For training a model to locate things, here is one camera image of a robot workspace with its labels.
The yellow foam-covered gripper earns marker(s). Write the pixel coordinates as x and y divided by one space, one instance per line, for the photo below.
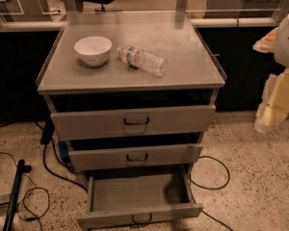
288 45

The grey bottom drawer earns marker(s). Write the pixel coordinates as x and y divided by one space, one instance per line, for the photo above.
138 200

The grey drawer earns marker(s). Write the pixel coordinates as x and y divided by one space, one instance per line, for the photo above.
138 200
132 122
146 156

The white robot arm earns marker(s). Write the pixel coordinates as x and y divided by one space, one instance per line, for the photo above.
276 42

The grey top drawer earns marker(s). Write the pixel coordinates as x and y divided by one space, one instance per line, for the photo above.
132 122

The grey metal drawer cabinet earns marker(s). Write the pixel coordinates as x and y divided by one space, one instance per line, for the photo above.
130 90

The grey middle drawer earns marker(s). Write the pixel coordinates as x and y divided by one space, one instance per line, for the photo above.
146 156

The clear plastic water bottle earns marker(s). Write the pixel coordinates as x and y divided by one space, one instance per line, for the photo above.
142 60

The white ceramic bowl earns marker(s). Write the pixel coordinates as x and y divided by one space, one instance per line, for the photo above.
93 51

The black metal stand bar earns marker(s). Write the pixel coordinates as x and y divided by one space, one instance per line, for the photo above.
20 169

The white horizontal rail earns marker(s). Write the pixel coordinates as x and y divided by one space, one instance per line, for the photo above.
36 26

